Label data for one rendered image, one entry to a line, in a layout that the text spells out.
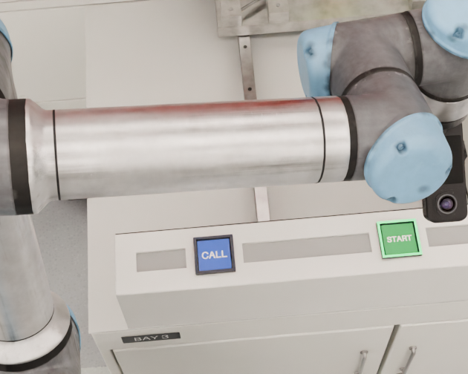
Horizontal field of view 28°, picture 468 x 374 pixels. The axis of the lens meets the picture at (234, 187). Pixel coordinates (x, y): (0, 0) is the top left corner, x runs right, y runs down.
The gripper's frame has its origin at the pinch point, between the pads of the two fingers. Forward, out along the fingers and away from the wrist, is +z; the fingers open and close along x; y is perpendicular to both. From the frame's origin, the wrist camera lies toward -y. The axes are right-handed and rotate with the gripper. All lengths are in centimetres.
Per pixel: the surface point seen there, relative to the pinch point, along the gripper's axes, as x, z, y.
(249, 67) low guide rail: 18, 26, 40
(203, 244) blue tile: 27.4, 14.3, 2.4
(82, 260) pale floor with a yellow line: 61, 111, 45
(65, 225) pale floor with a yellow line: 65, 111, 55
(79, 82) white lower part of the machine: 51, 53, 59
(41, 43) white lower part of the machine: 56, 39, 59
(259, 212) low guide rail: 18.6, 25.7, 12.3
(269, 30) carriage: 14, 25, 46
